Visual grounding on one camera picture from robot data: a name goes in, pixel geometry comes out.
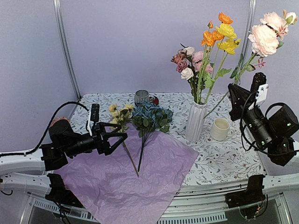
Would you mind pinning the striped ceramic cup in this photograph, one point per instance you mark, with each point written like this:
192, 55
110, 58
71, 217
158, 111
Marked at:
141, 96

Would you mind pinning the pink patterned bowl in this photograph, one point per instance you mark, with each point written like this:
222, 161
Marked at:
58, 119

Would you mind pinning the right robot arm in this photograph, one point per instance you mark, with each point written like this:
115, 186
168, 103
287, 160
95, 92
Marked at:
259, 185

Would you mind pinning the metal frame post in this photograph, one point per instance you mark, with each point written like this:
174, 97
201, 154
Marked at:
65, 48
236, 74

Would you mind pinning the red patterned saucer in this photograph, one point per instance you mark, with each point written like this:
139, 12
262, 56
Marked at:
154, 100

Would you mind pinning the yellow flower stem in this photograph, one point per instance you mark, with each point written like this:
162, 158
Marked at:
222, 53

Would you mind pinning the white ribbed vase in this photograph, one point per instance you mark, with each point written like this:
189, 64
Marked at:
195, 120

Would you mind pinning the orange poppy flower stem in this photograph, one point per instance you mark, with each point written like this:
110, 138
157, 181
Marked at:
208, 51

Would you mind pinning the three rose flower stem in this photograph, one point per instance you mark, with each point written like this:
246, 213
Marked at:
187, 71

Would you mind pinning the cream ceramic mug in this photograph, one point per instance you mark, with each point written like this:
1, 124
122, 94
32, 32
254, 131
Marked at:
221, 130

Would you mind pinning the aluminium front rail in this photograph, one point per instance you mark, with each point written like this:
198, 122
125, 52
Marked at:
189, 206

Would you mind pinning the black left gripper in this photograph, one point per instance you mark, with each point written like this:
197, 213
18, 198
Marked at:
103, 146

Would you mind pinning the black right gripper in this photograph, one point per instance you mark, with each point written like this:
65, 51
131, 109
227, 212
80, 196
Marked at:
239, 97

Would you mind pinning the right metal frame post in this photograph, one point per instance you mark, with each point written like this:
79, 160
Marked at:
236, 74

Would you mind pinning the pale pink peony stem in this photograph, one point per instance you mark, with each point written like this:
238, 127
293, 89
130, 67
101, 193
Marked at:
265, 38

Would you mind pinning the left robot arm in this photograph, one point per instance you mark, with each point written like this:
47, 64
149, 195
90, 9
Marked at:
34, 171

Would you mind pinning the pale yellow rose stem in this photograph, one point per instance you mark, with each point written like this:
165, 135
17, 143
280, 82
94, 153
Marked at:
122, 117

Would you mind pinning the left metal frame post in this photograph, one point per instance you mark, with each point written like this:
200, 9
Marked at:
65, 48

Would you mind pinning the blue hydrangea flower bunch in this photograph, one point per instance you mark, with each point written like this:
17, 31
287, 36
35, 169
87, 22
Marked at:
148, 117

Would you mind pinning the pink peony flower stem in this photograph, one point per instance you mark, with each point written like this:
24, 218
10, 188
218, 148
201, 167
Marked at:
201, 61

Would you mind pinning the purple wrapping paper sheet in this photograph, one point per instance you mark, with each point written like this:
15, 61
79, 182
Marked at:
133, 185

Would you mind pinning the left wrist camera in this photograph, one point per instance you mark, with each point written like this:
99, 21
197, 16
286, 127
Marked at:
93, 118

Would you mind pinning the floral tablecloth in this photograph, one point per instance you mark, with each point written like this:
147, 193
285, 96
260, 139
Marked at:
217, 161

